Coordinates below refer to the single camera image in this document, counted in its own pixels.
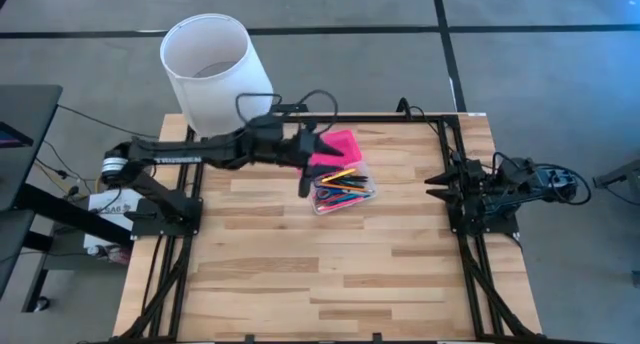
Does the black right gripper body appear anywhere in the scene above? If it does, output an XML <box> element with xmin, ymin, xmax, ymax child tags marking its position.
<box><xmin>447</xmin><ymin>151</ymin><xmax>489</xmax><ymax>233</ymax></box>

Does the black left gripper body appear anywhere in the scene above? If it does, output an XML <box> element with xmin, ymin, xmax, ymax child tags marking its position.
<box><xmin>282</xmin><ymin>123</ymin><xmax>317</xmax><ymax>200</ymax></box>

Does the yellow highlighter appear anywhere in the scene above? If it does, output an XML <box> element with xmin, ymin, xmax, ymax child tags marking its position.
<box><xmin>321</xmin><ymin>167</ymin><xmax>358</xmax><ymax>184</ymax></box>

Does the orange pencil red eraser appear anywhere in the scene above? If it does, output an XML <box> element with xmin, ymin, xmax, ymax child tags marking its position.
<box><xmin>327</xmin><ymin>182</ymin><xmax>375</xmax><ymax>194</ymax></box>

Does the teal blue pen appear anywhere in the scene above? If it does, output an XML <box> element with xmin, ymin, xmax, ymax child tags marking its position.
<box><xmin>327</xmin><ymin>192</ymin><xmax>369</xmax><ymax>206</ymax></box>

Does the clear supply box pink lid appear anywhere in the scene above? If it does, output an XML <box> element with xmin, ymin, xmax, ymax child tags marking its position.
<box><xmin>294</xmin><ymin>128</ymin><xmax>378</xmax><ymax>216</ymax></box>

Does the white cardboard box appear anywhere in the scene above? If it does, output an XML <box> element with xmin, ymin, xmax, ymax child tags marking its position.
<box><xmin>82</xmin><ymin>187</ymin><xmax>147</xmax><ymax>250</ymax></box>

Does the white shade silver table lamp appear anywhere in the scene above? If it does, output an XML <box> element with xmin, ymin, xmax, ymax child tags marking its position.
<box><xmin>159</xmin><ymin>12</ymin><xmax>275</xmax><ymax>140</ymax></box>

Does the grey chair base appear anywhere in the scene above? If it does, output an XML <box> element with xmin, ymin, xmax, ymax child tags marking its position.
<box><xmin>592</xmin><ymin>158</ymin><xmax>640</xmax><ymax>191</ymax></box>

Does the colourful plastic bag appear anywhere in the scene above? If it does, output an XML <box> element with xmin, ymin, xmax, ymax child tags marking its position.
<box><xmin>88</xmin><ymin>243</ymin><xmax>134</xmax><ymax>266</ymax></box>

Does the black desk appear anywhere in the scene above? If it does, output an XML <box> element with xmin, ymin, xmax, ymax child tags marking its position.
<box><xmin>0</xmin><ymin>83</ymin><xmax>64</xmax><ymax>298</ymax></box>

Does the dark laptop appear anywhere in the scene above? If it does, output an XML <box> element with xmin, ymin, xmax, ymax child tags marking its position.
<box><xmin>0</xmin><ymin>120</ymin><xmax>35</xmax><ymax>149</ymax></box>

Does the black mount block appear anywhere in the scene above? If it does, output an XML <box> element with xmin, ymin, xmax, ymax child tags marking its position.
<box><xmin>269</xmin><ymin>102</ymin><xmax>310</xmax><ymax>114</ymax></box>

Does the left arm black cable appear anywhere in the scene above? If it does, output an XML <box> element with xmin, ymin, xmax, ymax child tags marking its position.
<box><xmin>234</xmin><ymin>88</ymin><xmax>340</xmax><ymax>135</ymax></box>

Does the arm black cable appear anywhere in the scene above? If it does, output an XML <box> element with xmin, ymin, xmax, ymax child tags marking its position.
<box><xmin>234</xmin><ymin>88</ymin><xmax>340</xmax><ymax>135</ymax></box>
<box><xmin>396</xmin><ymin>97</ymin><xmax>593</xmax><ymax>208</ymax></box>

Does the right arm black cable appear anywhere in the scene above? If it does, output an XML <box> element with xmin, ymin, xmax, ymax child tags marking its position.
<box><xmin>396</xmin><ymin>97</ymin><xmax>593</xmax><ymax>208</ymax></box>

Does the black floor cable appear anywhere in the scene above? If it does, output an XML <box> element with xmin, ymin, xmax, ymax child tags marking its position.
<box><xmin>56</xmin><ymin>103</ymin><xmax>160</xmax><ymax>140</ymax></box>

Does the black desk leg frame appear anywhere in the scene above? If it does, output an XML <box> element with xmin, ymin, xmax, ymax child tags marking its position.
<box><xmin>17</xmin><ymin>182</ymin><xmax>135</xmax><ymax>314</ymax></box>

